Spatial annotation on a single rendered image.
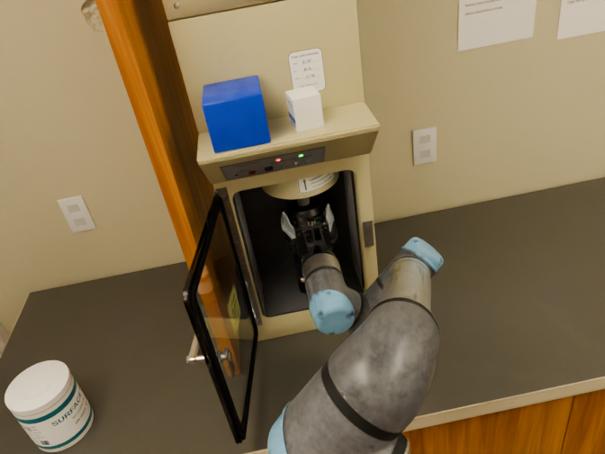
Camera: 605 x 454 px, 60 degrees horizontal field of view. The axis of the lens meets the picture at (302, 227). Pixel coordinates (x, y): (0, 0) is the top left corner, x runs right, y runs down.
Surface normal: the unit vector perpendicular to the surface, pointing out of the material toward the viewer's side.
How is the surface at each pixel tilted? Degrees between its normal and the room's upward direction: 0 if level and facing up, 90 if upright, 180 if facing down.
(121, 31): 90
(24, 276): 90
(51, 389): 0
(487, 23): 90
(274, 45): 90
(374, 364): 25
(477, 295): 0
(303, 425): 46
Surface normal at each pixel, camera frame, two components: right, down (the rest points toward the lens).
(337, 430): -0.36, 0.07
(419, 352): 0.53, -0.38
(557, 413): 0.14, 0.54
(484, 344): -0.15, -0.81
